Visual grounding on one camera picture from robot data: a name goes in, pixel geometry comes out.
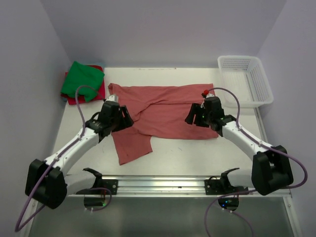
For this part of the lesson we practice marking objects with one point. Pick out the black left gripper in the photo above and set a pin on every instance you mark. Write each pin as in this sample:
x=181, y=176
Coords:
x=128, y=122

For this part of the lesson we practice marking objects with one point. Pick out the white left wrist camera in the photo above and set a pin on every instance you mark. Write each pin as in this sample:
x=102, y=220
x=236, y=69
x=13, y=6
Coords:
x=112, y=98

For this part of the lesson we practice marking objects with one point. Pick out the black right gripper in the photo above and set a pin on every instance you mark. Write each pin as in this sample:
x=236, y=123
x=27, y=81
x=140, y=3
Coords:
x=194, y=109

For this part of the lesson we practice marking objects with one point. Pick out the salmon pink t shirt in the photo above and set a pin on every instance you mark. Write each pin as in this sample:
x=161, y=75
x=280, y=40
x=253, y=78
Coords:
x=158, y=111

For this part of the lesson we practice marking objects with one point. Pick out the green folded t shirt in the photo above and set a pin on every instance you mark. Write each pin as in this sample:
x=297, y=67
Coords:
x=82, y=80

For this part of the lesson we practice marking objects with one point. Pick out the aluminium mounting rail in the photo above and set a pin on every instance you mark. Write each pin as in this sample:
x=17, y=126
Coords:
x=180, y=186

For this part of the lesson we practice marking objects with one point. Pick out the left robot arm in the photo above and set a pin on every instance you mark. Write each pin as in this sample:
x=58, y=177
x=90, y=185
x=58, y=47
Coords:
x=48, y=181

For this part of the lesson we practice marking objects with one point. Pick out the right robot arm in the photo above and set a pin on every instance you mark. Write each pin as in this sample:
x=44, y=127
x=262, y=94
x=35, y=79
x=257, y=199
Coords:
x=239, y=179

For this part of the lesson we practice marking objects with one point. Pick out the white plastic basket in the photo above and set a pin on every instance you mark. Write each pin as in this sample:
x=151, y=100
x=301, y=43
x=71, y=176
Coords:
x=245, y=77

